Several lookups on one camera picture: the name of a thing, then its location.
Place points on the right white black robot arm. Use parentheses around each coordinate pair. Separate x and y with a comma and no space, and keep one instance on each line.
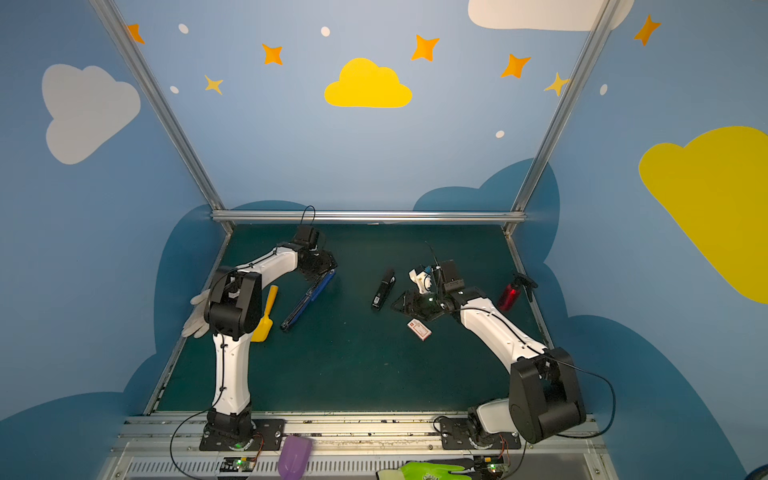
(544,396)

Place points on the aluminium front rail bed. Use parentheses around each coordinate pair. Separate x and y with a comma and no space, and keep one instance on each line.
(347,445)

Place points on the green work glove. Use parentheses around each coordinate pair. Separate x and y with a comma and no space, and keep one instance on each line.
(428,470)

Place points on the green circuit board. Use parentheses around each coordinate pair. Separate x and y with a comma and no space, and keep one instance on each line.
(492,466)
(237,465)

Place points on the aluminium frame rear crossbar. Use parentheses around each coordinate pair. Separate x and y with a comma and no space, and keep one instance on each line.
(367,217)

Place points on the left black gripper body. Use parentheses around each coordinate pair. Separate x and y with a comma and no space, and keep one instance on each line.
(322,264)

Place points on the black stapler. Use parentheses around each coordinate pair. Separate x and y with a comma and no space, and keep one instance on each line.
(384,289)

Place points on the aluminium frame post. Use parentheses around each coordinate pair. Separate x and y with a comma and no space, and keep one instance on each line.
(113,22)
(585,63)

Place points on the right green circuit board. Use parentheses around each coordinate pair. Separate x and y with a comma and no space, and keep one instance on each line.
(492,466)

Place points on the yellow plastic scoop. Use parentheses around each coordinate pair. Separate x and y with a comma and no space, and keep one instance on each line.
(265,324)

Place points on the aluminium frame right post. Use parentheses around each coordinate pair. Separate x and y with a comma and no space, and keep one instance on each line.
(585,63)

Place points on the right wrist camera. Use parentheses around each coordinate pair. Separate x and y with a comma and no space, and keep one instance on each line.
(450,278)

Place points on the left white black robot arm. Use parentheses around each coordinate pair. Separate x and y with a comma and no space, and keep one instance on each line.
(232,312)

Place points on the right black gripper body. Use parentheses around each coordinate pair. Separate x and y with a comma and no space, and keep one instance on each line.
(417,303)

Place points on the red white staple box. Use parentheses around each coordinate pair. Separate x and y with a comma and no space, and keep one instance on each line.
(419,329)

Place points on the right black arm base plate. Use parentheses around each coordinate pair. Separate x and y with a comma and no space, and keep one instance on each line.
(463,433)

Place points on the red spray bottle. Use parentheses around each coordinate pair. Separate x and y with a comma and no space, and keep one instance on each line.
(521,284)

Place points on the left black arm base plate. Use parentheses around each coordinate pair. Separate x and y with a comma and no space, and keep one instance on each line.
(267,433)

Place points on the white knit work glove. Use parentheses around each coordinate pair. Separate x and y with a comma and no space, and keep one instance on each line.
(196,326)

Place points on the left green circuit board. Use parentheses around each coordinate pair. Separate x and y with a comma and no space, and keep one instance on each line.
(237,465)

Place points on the aluminium frame left post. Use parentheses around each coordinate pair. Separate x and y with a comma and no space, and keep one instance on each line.
(113,22)

